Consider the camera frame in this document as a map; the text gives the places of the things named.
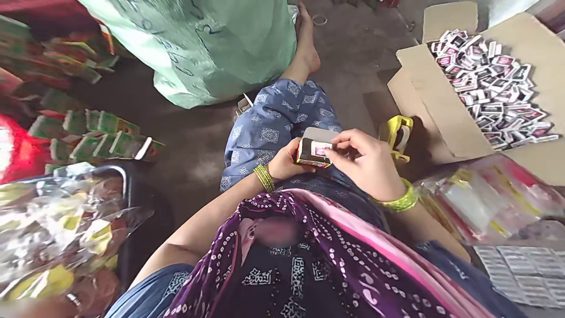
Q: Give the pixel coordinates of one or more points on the person's right hand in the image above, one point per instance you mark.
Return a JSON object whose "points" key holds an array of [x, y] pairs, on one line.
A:
{"points": [[375, 165]]}

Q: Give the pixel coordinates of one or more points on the person's left hand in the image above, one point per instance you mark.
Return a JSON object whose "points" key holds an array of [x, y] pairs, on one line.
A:
{"points": [[280, 164]]}

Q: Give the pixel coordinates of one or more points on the person's right thumb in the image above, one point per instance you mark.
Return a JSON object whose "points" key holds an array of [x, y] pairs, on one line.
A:
{"points": [[338, 159]]}

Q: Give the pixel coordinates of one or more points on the person's left fingers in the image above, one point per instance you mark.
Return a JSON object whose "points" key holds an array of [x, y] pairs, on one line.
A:
{"points": [[305, 168]]}

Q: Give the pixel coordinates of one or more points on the person's right fingers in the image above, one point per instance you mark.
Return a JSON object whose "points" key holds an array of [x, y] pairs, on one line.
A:
{"points": [[352, 151]]}

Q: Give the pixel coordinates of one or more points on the person's left thumb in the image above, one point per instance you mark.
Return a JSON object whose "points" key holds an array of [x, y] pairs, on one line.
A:
{"points": [[293, 146]]}

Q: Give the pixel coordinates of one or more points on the person's right index finger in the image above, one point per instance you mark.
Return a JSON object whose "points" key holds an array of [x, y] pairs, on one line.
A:
{"points": [[348, 136]]}

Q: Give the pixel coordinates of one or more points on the small box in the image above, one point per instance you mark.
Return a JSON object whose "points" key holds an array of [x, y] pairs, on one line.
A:
{"points": [[307, 155]]}

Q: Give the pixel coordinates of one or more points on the small white packet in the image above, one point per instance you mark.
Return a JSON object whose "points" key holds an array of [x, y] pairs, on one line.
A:
{"points": [[320, 149]]}

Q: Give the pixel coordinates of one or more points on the person's left forearm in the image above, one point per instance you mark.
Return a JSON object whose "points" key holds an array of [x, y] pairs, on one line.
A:
{"points": [[207, 221]]}

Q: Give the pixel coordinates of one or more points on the person's right forearm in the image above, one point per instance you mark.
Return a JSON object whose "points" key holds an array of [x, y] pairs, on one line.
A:
{"points": [[435, 227]]}

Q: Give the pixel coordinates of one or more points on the person's legs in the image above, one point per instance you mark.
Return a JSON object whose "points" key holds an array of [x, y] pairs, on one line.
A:
{"points": [[269, 128]]}

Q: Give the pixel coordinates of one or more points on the yellow tape dispenser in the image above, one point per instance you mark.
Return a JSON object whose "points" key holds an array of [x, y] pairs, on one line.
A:
{"points": [[393, 132]]}

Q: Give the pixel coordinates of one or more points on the small open carton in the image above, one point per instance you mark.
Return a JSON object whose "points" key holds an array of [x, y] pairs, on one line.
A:
{"points": [[243, 105]]}

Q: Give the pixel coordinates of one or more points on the large open cardboard box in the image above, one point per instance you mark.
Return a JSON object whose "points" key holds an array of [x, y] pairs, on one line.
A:
{"points": [[437, 106]]}

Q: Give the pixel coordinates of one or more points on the person's body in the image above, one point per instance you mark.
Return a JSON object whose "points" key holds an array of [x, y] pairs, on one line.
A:
{"points": [[282, 265]]}

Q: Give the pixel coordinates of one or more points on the large pale green sack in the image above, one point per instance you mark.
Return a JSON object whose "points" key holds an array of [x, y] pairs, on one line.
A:
{"points": [[216, 48]]}

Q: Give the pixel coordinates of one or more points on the clear plastic bag, pink yellow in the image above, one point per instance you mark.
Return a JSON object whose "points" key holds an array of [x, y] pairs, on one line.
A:
{"points": [[490, 198]]}

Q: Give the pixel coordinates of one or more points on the pile of small matchbox-like packets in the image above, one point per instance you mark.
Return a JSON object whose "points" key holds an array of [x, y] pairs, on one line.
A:
{"points": [[490, 84]]}

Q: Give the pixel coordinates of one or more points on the black crate with metallic rim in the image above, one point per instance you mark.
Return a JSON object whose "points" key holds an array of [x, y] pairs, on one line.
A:
{"points": [[129, 190]]}

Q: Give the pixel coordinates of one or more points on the pile of green red boxes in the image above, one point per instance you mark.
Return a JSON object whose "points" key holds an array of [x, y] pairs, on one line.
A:
{"points": [[88, 132]]}

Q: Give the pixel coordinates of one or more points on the stack of white wrapped packs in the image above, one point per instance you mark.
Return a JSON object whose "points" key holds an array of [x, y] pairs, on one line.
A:
{"points": [[525, 276]]}

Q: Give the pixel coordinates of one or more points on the pile of clear yellow wrappers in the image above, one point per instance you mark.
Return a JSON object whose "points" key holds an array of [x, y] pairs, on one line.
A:
{"points": [[53, 221]]}

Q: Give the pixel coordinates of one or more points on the bright red object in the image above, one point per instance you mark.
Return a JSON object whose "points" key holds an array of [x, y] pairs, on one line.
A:
{"points": [[20, 152]]}

